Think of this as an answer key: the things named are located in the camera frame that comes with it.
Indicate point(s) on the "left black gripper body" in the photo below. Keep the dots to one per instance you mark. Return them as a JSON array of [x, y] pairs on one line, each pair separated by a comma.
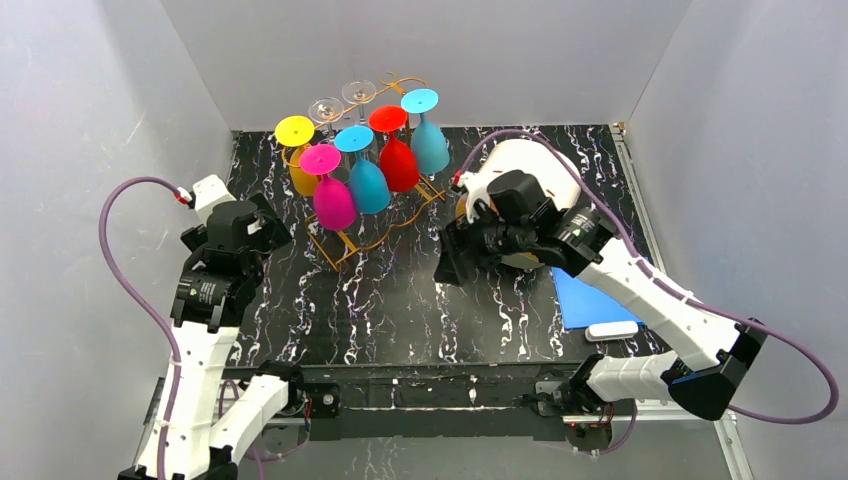
[[266, 225]]

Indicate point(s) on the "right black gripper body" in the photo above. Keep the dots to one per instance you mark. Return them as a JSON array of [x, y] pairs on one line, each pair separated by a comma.
[[473, 246]]

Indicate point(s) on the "light blue wine glass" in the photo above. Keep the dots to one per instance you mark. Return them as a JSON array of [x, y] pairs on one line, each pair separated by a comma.
[[427, 143]]

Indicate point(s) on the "red wine glass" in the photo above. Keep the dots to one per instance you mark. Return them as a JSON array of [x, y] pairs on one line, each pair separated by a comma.
[[397, 161]]

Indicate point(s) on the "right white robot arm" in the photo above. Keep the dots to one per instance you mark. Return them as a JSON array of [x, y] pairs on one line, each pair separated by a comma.
[[709, 355]]

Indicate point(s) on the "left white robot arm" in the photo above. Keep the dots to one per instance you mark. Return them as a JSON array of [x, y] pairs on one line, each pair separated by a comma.
[[219, 280]]

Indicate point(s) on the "magenta wine glass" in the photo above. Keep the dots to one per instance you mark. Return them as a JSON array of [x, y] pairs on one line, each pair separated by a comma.
[[332, 201]]

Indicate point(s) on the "yellow wine glass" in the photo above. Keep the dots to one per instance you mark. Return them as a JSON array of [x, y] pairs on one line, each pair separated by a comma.
[[295, 133]]

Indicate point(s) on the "teal blue wine glass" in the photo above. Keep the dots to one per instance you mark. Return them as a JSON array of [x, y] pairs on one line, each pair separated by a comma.
[[366, 181]]

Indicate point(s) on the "clear wine glass left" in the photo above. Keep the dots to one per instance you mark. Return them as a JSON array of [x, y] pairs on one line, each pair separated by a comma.
[[324, 112]]

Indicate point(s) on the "clear wine glass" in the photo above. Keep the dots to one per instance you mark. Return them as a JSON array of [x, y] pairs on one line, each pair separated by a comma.
[[324, 112], [359, 93]]

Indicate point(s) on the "clear wine glass right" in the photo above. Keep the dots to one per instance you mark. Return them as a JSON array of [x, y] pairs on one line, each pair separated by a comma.
[[359, 93]]

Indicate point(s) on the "round pastel drawer cabinet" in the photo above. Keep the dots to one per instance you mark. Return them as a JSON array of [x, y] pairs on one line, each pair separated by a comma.
[[530, 162]]

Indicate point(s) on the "blue flat board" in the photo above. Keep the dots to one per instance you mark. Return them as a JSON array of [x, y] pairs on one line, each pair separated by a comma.
[[582, 305]]

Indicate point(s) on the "small white bar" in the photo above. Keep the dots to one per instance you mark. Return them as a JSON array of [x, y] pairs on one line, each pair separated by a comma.
[[611, 331]]

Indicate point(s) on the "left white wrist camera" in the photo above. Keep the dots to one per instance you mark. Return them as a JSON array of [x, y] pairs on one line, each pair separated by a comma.
[[204, 196]]

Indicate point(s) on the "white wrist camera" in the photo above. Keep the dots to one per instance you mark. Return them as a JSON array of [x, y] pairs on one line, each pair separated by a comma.
[[472, 186], [204, 196]]

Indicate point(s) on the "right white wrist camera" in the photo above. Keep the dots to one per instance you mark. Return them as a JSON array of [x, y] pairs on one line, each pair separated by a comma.
[[472, 186]]

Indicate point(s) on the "gold wire wine glass rack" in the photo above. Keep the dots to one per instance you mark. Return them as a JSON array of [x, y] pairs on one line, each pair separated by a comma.
[[338, 246]]

